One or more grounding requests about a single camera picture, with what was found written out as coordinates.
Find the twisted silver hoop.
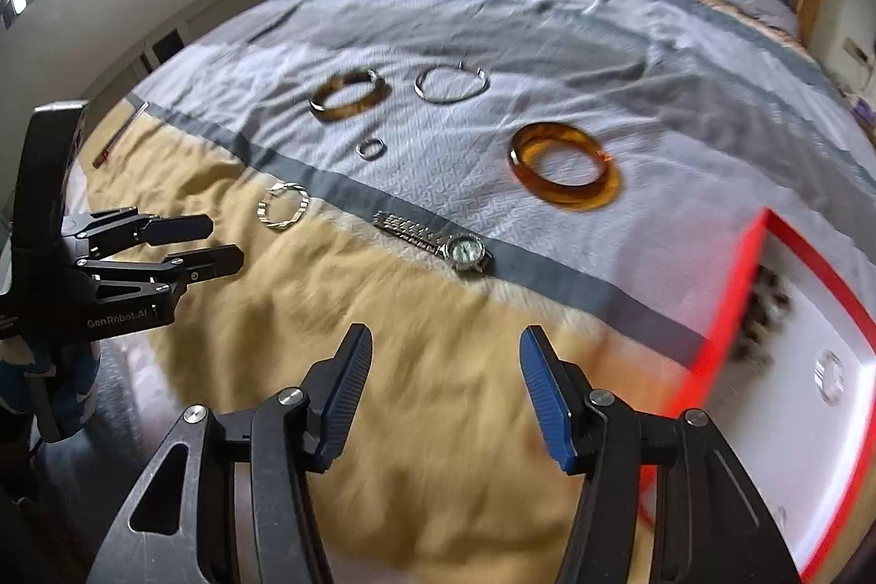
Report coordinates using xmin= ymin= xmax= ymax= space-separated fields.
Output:
xmin=255 ymin=181 xmax=310 ymax=233
xmin=814 ymin=350 xmax=845 ymax=406

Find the silver wristwatch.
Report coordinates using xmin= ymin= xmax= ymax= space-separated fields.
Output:
xmin=373 ymin=210 xmax=493 ymax=274

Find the black white beaded bracelet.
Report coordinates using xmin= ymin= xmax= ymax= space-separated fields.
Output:
xmin=730 ymin=264 xmax=796 ymax=366

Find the amber orange bangle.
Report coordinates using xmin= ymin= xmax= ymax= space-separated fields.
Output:
xmin=508 ymin=122 xmax=622 ymax=212

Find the red shallow box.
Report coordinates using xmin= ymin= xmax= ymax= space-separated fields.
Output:
xmin=662 ymin=209 xmax=874 ymax=582

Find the brown tortoiseshell bangle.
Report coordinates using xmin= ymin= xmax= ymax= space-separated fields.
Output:
xmin=309 ymin=68 xmax=390 ymax=123

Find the striped bed duvet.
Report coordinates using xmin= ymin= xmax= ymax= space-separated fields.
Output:
xmin=68 ymin=0 xmax=874 ymax=582

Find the thin silver bangle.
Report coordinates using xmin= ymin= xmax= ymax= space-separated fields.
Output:
xmin=414 ymin=62 xmax=490 ymax=105

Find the wooden nightstand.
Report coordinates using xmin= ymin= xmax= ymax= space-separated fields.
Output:
xmin=849 ymin=95 xmax=876 ymax=147

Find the wall socket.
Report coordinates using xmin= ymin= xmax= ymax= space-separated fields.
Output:
xmin=842 ymin=37 xmax=873 ymax=68

